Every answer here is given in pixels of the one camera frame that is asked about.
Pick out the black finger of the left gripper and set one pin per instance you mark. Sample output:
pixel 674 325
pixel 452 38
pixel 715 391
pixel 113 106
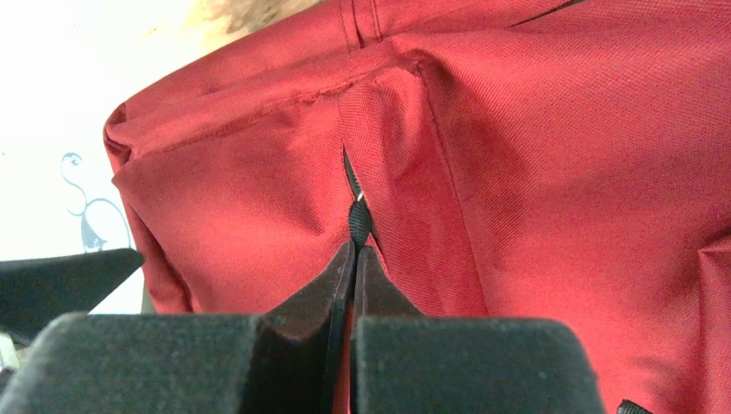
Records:
pixel 34 292

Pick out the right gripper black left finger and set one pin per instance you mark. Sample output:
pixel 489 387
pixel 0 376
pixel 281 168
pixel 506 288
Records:
pixel 282 361

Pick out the red fabric backpack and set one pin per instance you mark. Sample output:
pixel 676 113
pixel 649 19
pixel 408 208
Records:
pixel 519 159

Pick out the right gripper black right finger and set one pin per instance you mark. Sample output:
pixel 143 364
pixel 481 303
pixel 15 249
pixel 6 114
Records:
pixel 405 362

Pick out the light blue cat notebook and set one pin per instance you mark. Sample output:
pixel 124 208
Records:
pixel 57 198

